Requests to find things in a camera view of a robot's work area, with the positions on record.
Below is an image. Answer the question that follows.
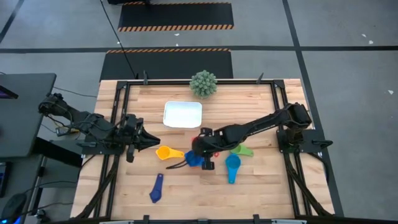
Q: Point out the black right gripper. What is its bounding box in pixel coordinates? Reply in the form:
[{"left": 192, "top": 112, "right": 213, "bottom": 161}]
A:
[{"left": 165, "top": 126, "right": 226, "bottom": 170}]

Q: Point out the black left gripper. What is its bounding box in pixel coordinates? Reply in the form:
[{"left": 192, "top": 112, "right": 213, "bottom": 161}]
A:
[{"left": 117, "top": 113, "right": 161, "bottom": 163}]

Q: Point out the blue measuring cup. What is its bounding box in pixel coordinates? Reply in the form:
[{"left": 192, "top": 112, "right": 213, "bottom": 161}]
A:
[{"left": 184, "top": 150, "right": 205, "bottom": 168}]

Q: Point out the yellow measuring cup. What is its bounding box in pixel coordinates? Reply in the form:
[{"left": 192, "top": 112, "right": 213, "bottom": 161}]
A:
[{"left": 155, "top": 145, "right": 185, "bottom": 161}]

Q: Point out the red measuring cup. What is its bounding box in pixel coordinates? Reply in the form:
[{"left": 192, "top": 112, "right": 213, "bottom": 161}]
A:
[{"left": 190, "top": 136, "right": 221, "bottom": 157}]

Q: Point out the small navy measuring cup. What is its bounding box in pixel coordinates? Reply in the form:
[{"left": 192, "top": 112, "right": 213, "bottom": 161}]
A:
[{"left": 149, "top": 173, "right": 164, "bottom": 204}]

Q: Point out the teal measuring cup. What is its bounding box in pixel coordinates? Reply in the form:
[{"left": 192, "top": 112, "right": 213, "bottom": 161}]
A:
[{"left": 224, "top": 153, "right": 242, "bottom": 184}]

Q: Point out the green measuring cup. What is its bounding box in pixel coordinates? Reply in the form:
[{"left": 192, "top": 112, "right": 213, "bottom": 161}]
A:
[{"left": 229, "top": 144, "right": 254, "bottom": 157}]

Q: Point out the white plastic basket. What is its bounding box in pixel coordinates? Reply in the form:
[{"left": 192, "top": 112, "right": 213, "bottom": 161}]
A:
[{"left": 162, "top": 101, "right": 203, "bottom": 129}]

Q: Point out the black hazard-striped floor mat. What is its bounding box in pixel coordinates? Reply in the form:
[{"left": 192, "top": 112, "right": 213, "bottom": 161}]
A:
[
  {"left": 117, "top": 2, "right": 234, "bottom": 32},
  {"left": 99, "top": 48, "right": 234, "bottom": 82}
]

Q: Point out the green potted succulent plant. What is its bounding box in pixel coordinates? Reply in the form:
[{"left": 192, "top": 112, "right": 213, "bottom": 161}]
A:
[{"left": 189, "top": 70, "right": 218, "bottom": 100}]

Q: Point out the black desk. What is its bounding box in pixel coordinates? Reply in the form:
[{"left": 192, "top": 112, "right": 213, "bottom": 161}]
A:
[{"left": 0, "top": 73, "right": 57, "bottom": 158}]

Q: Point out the laptop with purple screen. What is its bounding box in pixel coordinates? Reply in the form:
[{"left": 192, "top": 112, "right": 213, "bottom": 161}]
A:
[{"left": 0, "top": 85, "right": 19, "bottom": 100}]

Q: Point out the black computer mouse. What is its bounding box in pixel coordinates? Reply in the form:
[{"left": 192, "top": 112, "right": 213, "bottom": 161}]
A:
[{"left": 0, "top": 192, "right": 28, "bottom": 223}]

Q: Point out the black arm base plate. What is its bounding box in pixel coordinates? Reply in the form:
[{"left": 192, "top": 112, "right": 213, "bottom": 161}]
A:
[
  {"left": 276, "top": 129, "right": 333, "bottom": 154},
  {"left": 81, "top": 130, "right": 127, "bottom": 156}
]

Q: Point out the black metal table frame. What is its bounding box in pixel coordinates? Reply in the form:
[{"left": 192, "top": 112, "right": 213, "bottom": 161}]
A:
[{"left": 74, "top": 79, "right": 335, "bottom": 224}]

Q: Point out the black floor cable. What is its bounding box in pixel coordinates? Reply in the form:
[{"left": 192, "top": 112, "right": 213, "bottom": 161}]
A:
[{"left": 99, "top": 0, "right": 139, "bottom": 79}]

